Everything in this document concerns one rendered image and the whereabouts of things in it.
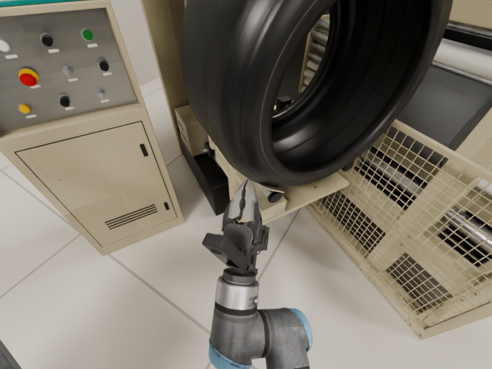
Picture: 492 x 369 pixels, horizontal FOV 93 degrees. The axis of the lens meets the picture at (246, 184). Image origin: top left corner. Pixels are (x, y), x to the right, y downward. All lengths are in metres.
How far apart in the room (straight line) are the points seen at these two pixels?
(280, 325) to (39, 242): 1.81
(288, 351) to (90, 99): 1.09
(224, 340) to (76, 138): 0.97
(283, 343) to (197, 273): 1.04
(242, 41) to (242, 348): 0.53
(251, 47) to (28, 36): 0.86
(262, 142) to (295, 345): 0.42
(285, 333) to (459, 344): 1.31
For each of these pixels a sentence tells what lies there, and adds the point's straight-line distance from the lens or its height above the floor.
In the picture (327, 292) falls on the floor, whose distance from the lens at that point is 1.56.
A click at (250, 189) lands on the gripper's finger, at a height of 1.04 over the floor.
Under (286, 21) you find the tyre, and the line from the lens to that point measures 0.39.
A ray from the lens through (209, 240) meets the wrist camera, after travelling 0.43.
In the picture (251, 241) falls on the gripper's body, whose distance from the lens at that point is 0.48.
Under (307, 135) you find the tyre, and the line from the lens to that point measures 0.87.
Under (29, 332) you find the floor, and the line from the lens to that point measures 1.82.
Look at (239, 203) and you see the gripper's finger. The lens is 0.50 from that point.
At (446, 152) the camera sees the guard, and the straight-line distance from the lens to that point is 0.86.
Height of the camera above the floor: 1.41
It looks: 47 degrees down
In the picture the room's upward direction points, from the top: straight up
